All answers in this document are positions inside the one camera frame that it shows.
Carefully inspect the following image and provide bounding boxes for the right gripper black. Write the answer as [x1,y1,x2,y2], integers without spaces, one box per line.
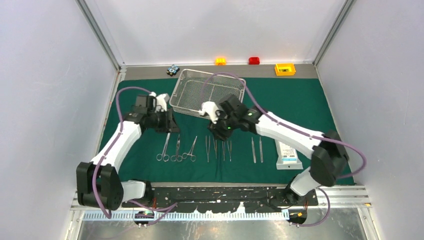
[207,108,239,141]

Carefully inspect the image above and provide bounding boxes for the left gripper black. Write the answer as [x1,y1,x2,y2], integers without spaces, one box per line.
[147,108,180,134]

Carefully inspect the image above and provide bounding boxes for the thin steel tweezers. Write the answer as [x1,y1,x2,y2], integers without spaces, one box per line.
[226,140,232,162]

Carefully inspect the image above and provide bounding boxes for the long steel forceps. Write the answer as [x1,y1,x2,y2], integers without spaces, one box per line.
[205,136,211,163]

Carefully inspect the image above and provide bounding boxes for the surgical forceps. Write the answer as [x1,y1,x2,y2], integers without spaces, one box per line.
[182,136,198,162]

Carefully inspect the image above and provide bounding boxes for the steel scissors blade pair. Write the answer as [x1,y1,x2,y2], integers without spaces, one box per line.
[170,134,183,162]

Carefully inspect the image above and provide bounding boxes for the surgical scissors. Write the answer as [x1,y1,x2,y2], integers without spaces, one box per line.
[156,132,171,162]

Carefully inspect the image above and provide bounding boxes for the metal mesh tray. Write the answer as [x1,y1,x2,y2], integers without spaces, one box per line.
[169,69,246,118]

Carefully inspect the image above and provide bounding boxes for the steel scalpel handle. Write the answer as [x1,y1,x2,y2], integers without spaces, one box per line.
[259,137,264,163]
[251,137,257,164]

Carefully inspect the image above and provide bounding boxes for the green surgical cloth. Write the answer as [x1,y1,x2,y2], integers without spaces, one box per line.
[118,78,336,184]

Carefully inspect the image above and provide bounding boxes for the white paper packet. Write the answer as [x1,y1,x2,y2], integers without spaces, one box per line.
[275,140,303,170]

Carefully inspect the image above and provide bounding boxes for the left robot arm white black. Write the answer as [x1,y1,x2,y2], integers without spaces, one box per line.
[76,92,180,211]

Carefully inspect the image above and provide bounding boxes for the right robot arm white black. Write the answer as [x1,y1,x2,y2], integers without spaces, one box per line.
[199,94,349,206]

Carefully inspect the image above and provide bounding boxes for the small blue black toy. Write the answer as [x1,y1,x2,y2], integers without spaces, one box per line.
[166,64,180,77]

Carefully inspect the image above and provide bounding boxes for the orange toy brick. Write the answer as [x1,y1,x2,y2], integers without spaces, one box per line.
[214,57,227,66]

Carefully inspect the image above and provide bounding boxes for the red toy brick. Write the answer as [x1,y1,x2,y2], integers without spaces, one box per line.
[248,56,261,65]

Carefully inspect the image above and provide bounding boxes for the yellow toy block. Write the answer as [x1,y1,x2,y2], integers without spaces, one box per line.
[274,63,296,77]

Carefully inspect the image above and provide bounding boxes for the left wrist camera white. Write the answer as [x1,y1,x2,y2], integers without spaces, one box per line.
[155,93,170,113]

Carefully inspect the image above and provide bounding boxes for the aluminium frame rail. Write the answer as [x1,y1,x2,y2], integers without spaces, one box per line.
[68,187,372,211]

